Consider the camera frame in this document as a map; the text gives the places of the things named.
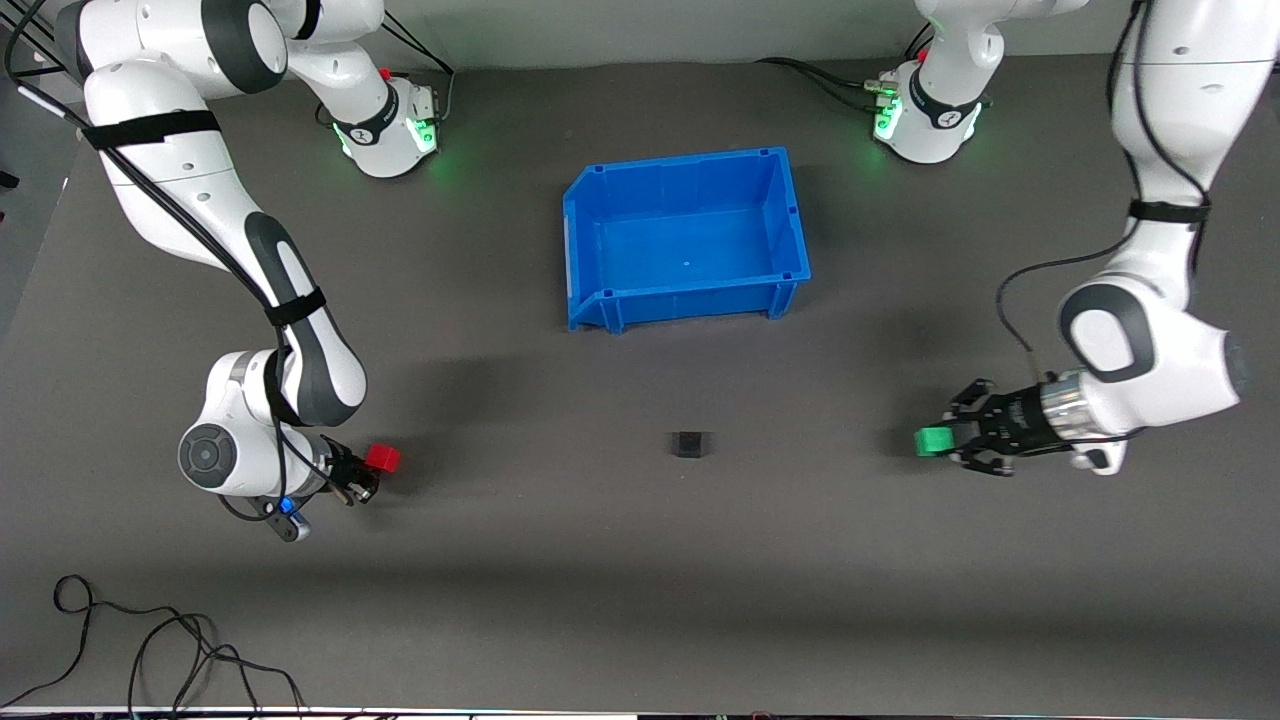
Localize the narrow black strap right arm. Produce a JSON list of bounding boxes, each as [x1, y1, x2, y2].
[[264, 288, 327, 327]]

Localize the dark grey table mat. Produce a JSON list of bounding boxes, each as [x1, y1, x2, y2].
[[0, 45, 1280, 713]]

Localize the narrow black strap arm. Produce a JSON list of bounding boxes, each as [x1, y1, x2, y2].
[[264, 288, 327, 327], [1128, 200, 1211, 225]]

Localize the black wrist strap right arm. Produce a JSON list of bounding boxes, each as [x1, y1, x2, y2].
[[263, 345, 301, 429]]

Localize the thick black left base cable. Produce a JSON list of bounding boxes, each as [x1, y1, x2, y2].
[[753, 56, 886, 109]]

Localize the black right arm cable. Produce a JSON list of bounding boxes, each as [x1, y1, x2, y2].
[[0, 0, 346, 521]]

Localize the wide black strap right arm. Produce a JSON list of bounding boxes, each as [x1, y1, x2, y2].
[[82, 110, 221, 151]]

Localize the black right base cable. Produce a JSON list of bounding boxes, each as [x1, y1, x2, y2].
[[380, 15, 457, 123]]

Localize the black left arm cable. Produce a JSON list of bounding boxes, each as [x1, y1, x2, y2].
[[997, 0, 1216, 386]]

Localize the narrow black strap left arm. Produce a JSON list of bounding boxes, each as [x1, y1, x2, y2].
[[1128, 200, 1211, 225]]

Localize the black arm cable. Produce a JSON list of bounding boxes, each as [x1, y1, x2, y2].
[[0, 0, 346, 521], [997, 0, 1216, 386]]

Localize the blue plastic bin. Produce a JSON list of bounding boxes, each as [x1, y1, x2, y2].
[[562, 147, 813, 335]]

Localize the thin black cable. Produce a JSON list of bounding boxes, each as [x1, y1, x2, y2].
[[128, 612, 306, 716], [0, 574, 216, 709]]

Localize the grey aluminium frame bar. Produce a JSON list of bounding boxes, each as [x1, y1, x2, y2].
[[0, 0, 86, 76]]

